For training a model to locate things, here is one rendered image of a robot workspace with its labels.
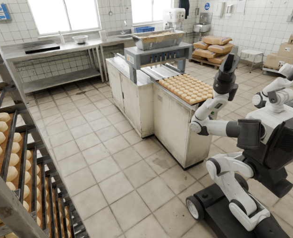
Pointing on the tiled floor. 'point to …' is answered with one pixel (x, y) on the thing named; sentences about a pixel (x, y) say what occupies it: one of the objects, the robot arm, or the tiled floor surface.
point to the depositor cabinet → (134, 96)
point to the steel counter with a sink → (14, 54)
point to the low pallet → (205, 62)
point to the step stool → (252, 57)
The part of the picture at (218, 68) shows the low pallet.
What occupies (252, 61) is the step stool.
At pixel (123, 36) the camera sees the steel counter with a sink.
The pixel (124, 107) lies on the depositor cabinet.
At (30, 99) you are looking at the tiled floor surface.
